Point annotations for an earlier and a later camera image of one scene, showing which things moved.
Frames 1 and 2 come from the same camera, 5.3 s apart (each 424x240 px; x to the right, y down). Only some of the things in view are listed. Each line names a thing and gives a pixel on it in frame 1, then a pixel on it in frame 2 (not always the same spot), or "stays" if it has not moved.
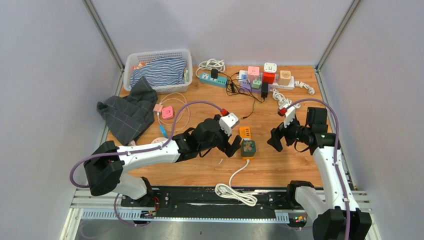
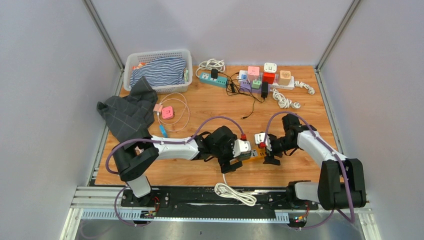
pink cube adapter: [167, 112] stays
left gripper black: [229, 149] -> [225, 164]
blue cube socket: [163, 131] stays
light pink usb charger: [158, 108] stays
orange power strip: [245, 132] -> [257, 156]
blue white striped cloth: [163, 71] stays
